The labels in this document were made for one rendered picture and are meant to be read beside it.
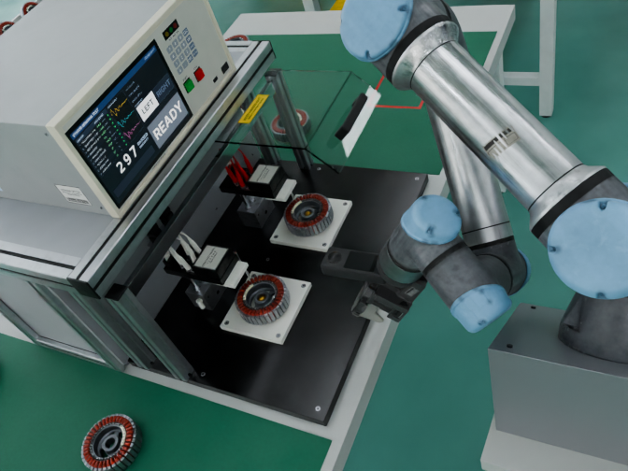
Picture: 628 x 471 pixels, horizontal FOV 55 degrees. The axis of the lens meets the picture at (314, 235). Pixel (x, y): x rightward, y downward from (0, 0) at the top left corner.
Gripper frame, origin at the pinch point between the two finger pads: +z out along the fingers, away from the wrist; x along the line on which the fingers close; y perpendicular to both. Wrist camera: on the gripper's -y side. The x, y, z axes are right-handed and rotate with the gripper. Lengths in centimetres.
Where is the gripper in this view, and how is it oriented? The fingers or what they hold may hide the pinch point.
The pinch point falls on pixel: (354, 307)
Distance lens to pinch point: 113.2
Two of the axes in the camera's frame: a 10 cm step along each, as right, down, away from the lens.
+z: -2.2, 5.0, 8.4
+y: 8.9, 4.5, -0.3
